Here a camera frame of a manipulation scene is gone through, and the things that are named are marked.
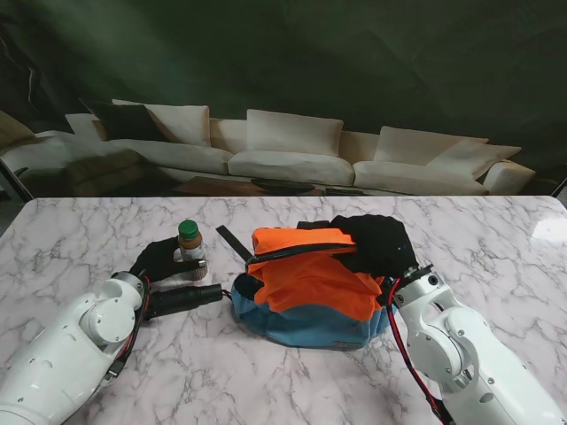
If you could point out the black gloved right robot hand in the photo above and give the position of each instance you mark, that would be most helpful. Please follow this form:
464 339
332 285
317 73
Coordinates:
381 243

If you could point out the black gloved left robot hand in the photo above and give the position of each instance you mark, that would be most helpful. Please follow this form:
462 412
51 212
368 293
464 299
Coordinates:
155 263

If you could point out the coffee bottle with green cap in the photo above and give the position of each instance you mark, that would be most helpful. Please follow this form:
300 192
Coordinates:
191 245

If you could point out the orange and blue backpack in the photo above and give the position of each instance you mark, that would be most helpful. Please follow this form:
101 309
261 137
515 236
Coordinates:
310 283

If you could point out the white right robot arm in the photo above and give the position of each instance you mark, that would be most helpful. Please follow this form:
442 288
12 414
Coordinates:
465 345

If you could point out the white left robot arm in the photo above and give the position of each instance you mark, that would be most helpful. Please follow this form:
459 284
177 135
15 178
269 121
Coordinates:
66 341

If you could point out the dark wooden coffee table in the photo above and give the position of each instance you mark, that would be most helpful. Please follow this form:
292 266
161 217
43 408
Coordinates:
212 185

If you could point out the cream sofa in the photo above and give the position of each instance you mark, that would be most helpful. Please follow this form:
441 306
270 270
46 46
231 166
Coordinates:
288 164

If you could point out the dark sofa cushion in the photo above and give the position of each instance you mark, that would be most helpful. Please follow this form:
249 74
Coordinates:
124 121

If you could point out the black metal stand leg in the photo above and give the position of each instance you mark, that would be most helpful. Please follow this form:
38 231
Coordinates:
559 188
15 179

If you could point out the tan armchair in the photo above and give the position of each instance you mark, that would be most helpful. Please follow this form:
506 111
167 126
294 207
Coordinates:
13 130

